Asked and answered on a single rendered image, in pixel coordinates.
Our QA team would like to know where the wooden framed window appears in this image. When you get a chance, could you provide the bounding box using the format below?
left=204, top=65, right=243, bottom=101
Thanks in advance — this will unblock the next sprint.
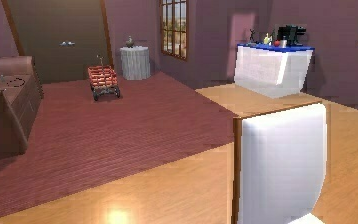
left=159, top=0, right=189, bottom=62

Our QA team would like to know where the dark brown room door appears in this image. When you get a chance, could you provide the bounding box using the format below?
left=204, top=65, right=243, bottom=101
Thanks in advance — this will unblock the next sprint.
left=1, top=0, right=114, bottom=85

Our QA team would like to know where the white round side table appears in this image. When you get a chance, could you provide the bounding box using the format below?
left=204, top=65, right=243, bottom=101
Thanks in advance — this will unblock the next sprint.
left=119, top=45, right=152, bottom=81

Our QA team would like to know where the white counter with blue top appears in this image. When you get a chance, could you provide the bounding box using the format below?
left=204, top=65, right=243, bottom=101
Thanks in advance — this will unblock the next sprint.
left=233, top=42, right=315, bottom=99

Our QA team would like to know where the small dark statuette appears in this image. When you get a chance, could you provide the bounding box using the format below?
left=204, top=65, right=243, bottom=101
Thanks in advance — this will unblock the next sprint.
left=247, top=28, right=257, bottom=46

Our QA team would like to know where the black coffee machine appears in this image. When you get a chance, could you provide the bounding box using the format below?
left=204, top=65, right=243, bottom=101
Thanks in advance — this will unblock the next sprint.
left=276, top=24, right=307, bottom=47

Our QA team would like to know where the red toy wagon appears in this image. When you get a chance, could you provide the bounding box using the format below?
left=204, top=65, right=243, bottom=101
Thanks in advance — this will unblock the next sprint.
left=87, top=55, right=122, bottom=102

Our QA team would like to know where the brown sofa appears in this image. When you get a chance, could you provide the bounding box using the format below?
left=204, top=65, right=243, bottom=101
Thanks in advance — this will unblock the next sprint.
left=0, top=55, right=44, bottom=163

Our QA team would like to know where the white cabinet with wooden top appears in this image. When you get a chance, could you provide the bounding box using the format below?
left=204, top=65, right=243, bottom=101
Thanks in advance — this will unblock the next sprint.
left=195, top=83, right=329, bottom=224

